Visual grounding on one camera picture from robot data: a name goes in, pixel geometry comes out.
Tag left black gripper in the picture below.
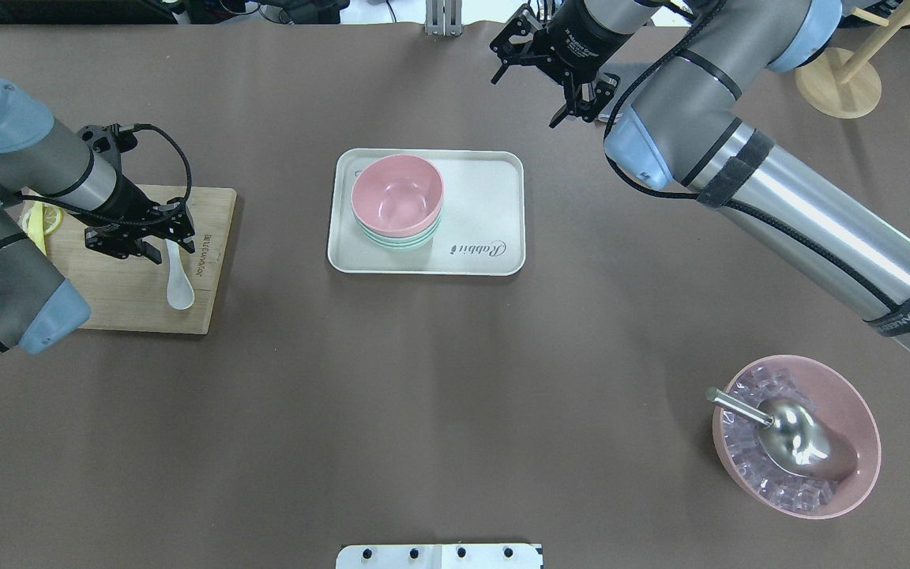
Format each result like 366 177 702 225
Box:
84 178 196 262

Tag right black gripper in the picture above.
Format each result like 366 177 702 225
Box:
490 1 645 129

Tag white ceramic spoon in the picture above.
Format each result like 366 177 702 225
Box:
164 240 195 311

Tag small pink bowl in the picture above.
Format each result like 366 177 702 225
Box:
350 153 445 237

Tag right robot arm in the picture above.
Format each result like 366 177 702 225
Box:
490 1 910 352

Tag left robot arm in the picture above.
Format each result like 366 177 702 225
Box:
0 78 195 357

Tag large pink ice bowl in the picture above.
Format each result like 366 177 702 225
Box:
712 354 882 519

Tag bamboo cutting board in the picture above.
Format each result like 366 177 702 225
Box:
46 187 238 334

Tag grey folded cloth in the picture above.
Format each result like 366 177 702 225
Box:
596 62 644 122

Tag lemon slice upper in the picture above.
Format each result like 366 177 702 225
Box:
41 205 64 236

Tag yellow plastic knife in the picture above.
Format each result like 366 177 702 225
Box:
21 202 47 255

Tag white rabbit tray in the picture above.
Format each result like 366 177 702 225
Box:
326 148 526 277

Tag stacked green bowls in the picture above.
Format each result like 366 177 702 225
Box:
356 213 444 251

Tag wooden mug tree stand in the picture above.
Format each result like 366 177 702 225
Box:
794 1 910 119

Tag clear ice cubes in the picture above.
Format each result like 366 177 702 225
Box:
722 364 839 514

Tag metal ice scoop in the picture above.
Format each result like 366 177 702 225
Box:
705 386 859 481

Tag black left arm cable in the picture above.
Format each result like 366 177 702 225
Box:
24 123 194 218

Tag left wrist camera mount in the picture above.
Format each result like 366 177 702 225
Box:
76 123 138 173

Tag metal bracket at table edge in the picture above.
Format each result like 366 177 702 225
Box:
425 0 463 36

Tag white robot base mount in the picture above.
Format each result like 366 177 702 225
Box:
335 541 544 568

